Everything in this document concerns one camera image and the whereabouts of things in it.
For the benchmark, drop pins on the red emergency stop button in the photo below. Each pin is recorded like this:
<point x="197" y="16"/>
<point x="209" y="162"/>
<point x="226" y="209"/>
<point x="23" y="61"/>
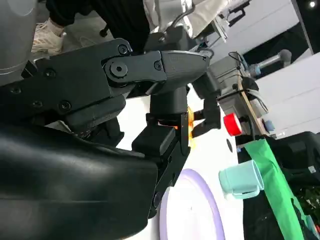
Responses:
<point x="232" y="124"/>

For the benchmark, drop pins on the blue cap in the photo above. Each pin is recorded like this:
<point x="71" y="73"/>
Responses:
<point x="269" y="125"/>

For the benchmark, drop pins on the green cloth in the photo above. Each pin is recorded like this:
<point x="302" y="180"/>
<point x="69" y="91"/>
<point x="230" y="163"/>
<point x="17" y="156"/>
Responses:
<point x="272" y="180"/>

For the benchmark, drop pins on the person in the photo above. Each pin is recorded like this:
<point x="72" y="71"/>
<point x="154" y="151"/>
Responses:
<point x="120" y="15"/>

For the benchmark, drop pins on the black round table hole cover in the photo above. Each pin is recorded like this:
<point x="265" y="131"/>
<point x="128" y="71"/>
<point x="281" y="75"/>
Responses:
<point x="229" y="144"/>

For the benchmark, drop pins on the round ceiling light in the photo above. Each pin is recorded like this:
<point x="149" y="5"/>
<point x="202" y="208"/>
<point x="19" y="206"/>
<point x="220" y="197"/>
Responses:
<point x="312" y="4"/>

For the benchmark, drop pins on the black chair caster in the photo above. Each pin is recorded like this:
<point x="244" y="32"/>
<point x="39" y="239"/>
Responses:
<point x="104" y="32"/>

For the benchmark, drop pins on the black desk bracket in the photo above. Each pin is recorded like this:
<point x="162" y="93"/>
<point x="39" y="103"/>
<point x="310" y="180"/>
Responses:
<point x="237" y="12"/>

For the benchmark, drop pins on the small black device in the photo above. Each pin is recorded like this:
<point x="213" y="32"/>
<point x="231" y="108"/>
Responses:
<point x="251" y="84"/>

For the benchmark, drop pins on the grey robot body shell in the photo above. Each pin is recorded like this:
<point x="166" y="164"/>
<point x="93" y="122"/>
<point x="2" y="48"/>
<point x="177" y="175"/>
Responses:
<point x="13" y="37"/>

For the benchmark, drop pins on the wooden plank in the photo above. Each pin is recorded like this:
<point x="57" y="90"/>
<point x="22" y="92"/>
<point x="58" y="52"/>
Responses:
<point x="252" y="110"/>

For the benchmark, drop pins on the lilac plate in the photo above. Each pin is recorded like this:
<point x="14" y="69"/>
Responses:
<point x="190" y="217"/>

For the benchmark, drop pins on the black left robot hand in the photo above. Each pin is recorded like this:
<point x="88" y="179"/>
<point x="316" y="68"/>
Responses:
<point x="211" y="110"/>

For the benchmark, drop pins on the black plastic case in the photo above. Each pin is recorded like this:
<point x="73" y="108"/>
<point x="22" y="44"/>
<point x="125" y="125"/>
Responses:
<point x="297" y="152"/>

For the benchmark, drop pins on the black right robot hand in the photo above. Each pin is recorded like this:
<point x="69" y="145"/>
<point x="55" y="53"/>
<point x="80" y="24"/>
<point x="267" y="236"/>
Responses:
<point x="62" y="175"/>

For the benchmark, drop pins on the pale green mug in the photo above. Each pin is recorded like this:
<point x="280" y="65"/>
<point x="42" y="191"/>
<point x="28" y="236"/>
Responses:
<point x="237" y="177"/>

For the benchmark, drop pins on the orange toy bread roll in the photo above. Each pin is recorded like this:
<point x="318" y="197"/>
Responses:
<point x="190" y="120"/>

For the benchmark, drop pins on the grey metal cabinet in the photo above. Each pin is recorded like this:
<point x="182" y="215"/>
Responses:
<point x="227" y="75"/>

